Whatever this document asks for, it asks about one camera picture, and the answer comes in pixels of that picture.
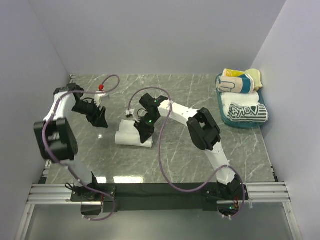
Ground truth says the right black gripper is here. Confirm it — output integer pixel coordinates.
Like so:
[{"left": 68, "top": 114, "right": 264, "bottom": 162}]
[{"left": 134, "top": 114, "right": 160, "bottom": 145}]

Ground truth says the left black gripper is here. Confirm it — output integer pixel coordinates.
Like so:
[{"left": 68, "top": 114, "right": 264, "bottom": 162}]
[{"left": 72, "top": 97, "right": 109, "bottom": 128}]

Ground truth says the white terry towel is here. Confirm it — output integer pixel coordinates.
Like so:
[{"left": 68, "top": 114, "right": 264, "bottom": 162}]
[{"left": 114, "top": 119, "right": 153, "bottom": 148}]

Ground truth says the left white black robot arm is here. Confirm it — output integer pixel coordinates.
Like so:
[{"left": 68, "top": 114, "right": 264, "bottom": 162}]
[{"left": 33, "top": 83, "right": 108, "bottom": 201}]

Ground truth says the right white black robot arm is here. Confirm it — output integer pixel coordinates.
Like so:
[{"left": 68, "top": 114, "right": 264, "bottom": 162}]
[{"left": 133, "top": 93, "right": 246, "bottom": 200}]

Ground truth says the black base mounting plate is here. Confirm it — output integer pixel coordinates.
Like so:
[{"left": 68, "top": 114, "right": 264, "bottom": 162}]
[{"left": 70, "top": 182, "right": 249, "bottom": 216}]

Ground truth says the teal tray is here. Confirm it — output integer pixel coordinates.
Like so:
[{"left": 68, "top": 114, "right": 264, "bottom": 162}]
[{"left": 216, "top": 89, "right": 267, "bottom": 129}]

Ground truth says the yellow patterned rolled towel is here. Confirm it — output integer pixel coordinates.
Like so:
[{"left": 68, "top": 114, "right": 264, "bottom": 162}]
[{"left": 222, "top": 68, "right": 246, "bottom": 78}]

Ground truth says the beige teal rolled towel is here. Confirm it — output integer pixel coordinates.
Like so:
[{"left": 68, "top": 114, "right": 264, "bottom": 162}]
[{"left": 216, "top": 74, "right": 255, "bottom": 94}]

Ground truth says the black white striped rolled towel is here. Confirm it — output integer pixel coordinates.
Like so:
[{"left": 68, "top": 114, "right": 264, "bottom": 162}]
[{"left": 227, "top": 103, "right": 269, "bottom": 123}]

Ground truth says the pale yellow rolled towel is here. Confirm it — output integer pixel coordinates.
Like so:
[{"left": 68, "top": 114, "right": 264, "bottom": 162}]
[{"left": 245, "top": 68, "right": 263, "bottom": 91}]

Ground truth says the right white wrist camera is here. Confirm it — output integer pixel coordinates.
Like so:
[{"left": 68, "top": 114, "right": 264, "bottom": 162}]
[{"left": 125, "top": 109, "right": 140, "bottom": 122}]

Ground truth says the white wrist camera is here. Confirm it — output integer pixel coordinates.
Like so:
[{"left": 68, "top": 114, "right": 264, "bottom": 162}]
[
  {"left": 93, "top": 84, "right": 110, "bottom": 107},
  {"left": 125, "top": 109, "right": 140, "bottom": 122}
]

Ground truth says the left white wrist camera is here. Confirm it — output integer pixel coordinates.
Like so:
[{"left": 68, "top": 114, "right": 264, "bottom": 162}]
[{"left": 93, "top": 84, "right": 110, "bottom": 107}]

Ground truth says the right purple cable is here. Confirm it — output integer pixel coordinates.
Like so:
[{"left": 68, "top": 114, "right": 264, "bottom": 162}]
[{"left": 126, "top": 87, "right": 246, "bottom": 219}]

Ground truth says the aluminium rail frame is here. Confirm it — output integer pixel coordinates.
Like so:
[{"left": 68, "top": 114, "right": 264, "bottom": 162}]
[{"left": 14, "top": 73, "right": 305, "bottom": 240}]

